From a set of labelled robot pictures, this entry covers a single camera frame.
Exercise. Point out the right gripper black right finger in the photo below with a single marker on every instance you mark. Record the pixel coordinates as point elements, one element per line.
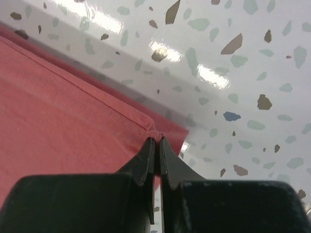
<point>193,204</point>

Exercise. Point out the salmon red t-shirt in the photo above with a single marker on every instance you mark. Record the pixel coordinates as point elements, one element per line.
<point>56,119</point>

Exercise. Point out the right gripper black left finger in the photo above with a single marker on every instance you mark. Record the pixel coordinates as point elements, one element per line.
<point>120,202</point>

